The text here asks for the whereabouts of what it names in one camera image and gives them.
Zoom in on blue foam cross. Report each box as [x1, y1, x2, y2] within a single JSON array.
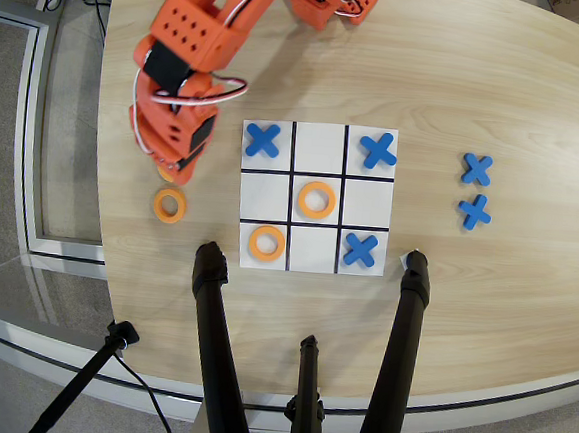
[[458, 152, 496, 189], [243, 121, 284, 161], [356, 129, 401, 173], [455, 191, 495, 234], [341, 230, 381, 272]]

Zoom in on thick black tripod leg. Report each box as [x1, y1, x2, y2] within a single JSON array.
[[351, 246, 435, 433], [179, 239, 272, 433]]

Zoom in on slim black stand pole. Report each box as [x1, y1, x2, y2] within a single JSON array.
[[25, 313, 143, 433]]

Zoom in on white tic-tac-toe board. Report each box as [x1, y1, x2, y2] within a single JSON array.
[[231, 117, 401, 280]]

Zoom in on thin black tripod leg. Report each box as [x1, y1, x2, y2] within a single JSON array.
[[282, 332, 334, 433]]

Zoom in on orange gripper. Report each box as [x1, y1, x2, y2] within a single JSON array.
[[123, 98, 220, 189]]

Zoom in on grey metal frame panel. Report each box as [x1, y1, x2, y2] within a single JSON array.
[[0, 0, 129, 279]]

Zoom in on black camera tripod legs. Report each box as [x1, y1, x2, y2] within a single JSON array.
[[0, 298, 579, 433]]

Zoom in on small white tag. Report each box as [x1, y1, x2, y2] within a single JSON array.
[[398, 246, 421, 273]]

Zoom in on black stand cable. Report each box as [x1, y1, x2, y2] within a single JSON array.
[[105, 350, 180, 433]]

